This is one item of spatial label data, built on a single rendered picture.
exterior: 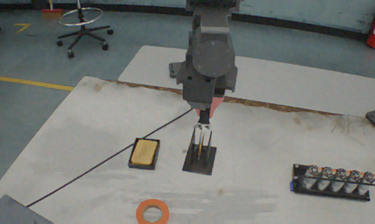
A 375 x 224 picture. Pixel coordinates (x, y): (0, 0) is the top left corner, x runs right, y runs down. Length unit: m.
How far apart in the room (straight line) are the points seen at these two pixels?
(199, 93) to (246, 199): 0.24
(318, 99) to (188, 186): 0.45
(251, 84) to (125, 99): 0.35
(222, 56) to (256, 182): 0.29
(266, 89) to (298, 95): 0.09
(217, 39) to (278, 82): 0.50
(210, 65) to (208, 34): 0.05
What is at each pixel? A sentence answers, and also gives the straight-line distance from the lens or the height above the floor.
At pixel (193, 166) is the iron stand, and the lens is 0.58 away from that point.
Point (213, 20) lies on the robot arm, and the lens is 0.38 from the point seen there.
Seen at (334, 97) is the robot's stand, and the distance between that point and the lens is 0.86.
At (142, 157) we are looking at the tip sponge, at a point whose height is 0.77.
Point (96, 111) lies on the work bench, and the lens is 0.74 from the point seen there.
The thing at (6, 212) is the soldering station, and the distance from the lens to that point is 0.49.
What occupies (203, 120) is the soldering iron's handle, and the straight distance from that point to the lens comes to 0.54.
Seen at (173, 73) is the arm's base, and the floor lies 0.76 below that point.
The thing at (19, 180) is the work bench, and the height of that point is 0.75.
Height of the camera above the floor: 1.21
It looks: 41 degrees down
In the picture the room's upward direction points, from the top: straight up
